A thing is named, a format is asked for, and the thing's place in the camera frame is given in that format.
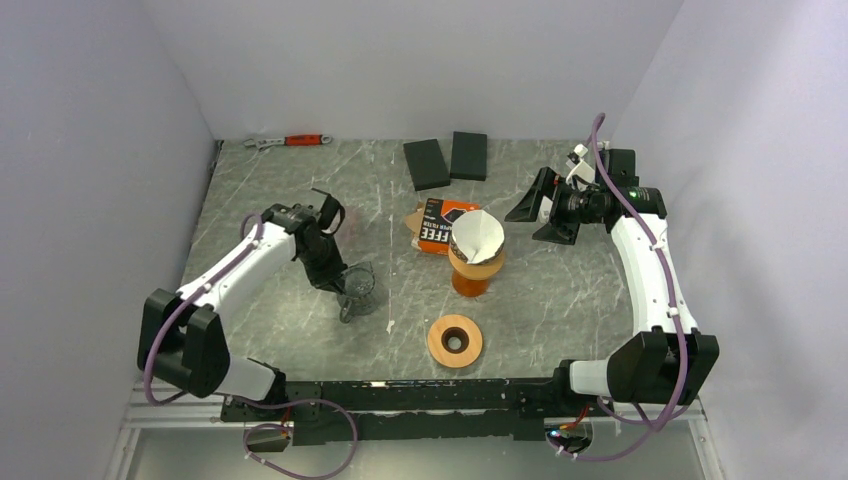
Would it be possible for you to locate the small white box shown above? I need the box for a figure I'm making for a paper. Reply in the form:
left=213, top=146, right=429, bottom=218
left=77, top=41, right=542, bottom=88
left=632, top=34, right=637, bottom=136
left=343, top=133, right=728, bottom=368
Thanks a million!
left=537, top=197, right=553, bottom=224

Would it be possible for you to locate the aluminium frame rail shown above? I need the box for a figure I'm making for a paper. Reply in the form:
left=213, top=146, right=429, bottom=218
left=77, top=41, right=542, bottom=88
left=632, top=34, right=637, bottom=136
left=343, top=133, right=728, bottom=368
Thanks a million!
left=104, top=381, right=222, bottom=479

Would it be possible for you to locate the orange glass carafe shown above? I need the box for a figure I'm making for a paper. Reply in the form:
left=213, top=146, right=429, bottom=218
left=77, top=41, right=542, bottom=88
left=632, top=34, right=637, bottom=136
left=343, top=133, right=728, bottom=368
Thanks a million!
left=451, top=270, right=491, bottom=298

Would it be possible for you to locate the right black foam block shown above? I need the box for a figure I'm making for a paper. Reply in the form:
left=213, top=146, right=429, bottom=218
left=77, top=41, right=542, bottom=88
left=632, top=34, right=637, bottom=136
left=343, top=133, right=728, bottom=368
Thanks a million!
left=450, top=131, right=488, bottom=181

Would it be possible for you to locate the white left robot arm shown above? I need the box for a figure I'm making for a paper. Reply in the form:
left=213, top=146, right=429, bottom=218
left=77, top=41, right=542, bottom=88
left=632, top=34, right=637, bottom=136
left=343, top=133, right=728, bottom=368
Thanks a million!
left=137, top=190, right=348, bottom=420

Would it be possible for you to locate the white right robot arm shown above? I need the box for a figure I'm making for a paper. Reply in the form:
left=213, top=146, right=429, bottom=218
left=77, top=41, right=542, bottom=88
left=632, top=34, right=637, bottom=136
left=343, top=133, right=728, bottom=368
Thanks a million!
left=505, top=167, right=720, bottom=415

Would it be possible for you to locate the clear glass ribbed dripper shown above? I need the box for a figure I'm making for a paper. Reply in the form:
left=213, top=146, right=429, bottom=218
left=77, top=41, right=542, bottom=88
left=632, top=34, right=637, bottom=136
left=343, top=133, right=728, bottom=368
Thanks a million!
left=451, top=229, right=505, bottom=265

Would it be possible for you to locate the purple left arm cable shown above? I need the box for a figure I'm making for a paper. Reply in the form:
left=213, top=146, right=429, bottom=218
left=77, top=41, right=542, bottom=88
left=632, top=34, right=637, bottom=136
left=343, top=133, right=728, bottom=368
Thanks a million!
left=142, top=211, right=266, bottom=407

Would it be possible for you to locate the left black foam block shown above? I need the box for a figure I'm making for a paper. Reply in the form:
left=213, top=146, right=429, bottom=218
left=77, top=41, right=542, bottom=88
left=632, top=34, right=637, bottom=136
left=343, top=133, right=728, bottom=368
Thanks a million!
left=403, top=139, right=451, bottom=191

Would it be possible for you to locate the clear glass jar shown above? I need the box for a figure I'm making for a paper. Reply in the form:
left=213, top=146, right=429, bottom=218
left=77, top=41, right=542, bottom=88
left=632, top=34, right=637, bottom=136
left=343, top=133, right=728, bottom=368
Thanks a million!
left=336, top=261, right=387, bottom=324

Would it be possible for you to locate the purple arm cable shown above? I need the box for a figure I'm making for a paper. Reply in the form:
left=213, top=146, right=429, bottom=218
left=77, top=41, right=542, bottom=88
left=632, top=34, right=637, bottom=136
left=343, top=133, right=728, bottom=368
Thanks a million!
left=142, top=211, right=266, bottom=407
left=549, top=112, right=690, bottom=464

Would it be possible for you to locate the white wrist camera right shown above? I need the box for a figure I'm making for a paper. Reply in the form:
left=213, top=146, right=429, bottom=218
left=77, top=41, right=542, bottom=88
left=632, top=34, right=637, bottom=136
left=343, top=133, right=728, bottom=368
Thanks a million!
left=566, top=144, right=595, bottom=191

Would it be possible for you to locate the orange handled adjustable wrench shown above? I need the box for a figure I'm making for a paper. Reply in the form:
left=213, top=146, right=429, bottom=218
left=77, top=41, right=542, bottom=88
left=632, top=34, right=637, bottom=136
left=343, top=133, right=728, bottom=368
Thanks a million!
left=243, top=134, right=334, bottom=151

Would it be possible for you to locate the black table edge rail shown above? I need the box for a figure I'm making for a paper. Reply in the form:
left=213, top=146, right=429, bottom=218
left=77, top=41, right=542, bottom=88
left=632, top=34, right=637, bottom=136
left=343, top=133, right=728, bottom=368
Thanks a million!
left=220, top=375, right=601, bottom=446

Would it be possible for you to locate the wooden dripper holder ring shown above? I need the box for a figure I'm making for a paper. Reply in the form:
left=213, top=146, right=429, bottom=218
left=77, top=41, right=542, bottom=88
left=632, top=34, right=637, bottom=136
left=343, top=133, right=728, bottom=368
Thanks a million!
left=448, top=248, right=507, bottom=283

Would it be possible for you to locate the black foam block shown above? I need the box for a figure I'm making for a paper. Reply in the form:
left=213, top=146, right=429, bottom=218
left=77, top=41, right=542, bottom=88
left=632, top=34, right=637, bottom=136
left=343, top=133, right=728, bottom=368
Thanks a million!
left=450, top=131, right=488, bottom=181
left=403, top=139, right=451, bottom=191

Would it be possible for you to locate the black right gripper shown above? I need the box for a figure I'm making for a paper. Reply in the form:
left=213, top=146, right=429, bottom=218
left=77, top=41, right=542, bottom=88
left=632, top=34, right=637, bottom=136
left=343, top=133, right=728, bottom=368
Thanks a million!
left=505, top=167, right=604, bottom=245

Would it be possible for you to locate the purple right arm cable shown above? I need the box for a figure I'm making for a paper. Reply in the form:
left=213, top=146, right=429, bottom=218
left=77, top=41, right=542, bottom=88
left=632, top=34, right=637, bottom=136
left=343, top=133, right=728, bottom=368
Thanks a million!
left=549, top=112, right=690, bottom=464

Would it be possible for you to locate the white paper coffee filter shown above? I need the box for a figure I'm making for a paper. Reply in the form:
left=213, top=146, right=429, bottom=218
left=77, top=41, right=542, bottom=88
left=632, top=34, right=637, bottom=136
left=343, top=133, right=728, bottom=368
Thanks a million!
left=450, top=210, right=505, bottom=265

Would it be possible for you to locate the orange coffee filter box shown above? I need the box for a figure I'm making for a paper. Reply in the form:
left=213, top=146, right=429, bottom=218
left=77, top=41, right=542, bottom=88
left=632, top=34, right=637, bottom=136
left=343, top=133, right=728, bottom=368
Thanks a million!
left=404, top=198, right=480, bottom=256

